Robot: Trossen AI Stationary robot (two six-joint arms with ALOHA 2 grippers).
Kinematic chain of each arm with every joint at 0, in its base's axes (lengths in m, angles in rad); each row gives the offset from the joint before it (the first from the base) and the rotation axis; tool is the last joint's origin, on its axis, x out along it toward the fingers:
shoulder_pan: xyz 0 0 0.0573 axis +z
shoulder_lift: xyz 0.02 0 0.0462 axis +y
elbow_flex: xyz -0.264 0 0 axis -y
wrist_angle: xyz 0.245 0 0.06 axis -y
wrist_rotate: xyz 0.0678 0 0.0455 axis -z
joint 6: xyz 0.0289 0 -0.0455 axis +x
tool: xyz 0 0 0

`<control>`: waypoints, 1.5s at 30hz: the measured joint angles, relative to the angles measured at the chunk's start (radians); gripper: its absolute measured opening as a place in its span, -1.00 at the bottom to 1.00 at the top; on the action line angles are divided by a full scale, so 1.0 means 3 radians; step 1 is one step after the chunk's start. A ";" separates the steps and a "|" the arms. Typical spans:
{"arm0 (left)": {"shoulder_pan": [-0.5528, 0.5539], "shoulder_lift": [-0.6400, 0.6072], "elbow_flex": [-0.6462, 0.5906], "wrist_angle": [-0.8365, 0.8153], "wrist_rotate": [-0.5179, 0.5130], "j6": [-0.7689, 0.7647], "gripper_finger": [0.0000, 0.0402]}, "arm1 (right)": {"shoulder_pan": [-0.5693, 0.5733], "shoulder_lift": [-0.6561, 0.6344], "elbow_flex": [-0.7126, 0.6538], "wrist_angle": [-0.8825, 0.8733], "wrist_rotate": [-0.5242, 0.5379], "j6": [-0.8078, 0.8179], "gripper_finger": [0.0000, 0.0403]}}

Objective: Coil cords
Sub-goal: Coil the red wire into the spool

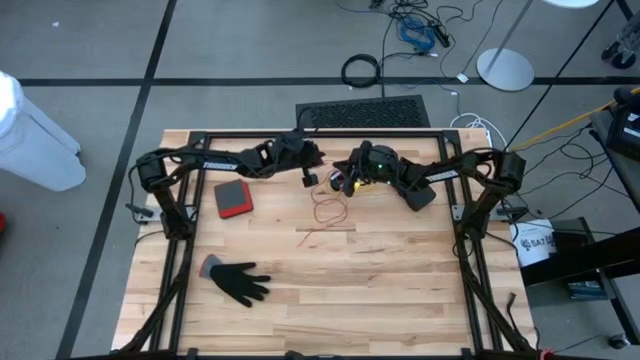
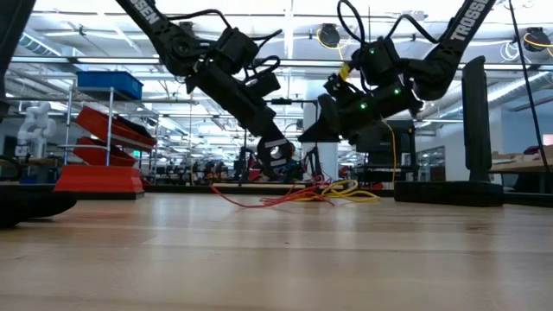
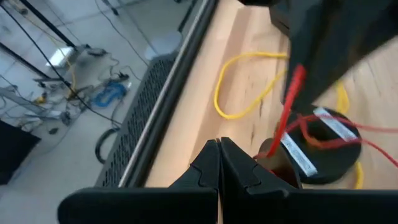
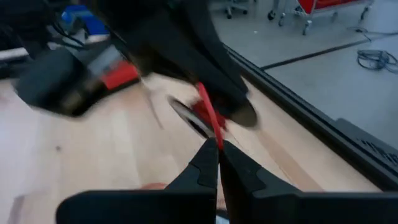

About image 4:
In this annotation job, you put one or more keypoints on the grey office chair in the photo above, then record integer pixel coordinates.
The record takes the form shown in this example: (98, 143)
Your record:
(236, 7)

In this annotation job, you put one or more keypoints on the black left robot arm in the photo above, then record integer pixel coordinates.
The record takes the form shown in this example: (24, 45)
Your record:
(21, 21)

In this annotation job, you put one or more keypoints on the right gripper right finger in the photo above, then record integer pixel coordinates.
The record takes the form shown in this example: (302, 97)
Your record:
(295, 208)

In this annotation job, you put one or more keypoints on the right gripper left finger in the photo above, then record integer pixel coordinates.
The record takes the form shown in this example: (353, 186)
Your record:
(140, 208)

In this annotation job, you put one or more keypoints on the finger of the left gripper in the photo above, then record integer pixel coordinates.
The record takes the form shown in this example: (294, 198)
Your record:
(224, 81)
(53, 81)

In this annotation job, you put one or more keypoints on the red metal cart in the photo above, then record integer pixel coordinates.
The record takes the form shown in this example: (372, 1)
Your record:
(323, 3)

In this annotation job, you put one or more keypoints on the blue plastic crate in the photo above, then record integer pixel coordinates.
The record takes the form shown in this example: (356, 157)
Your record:
(90, 21)

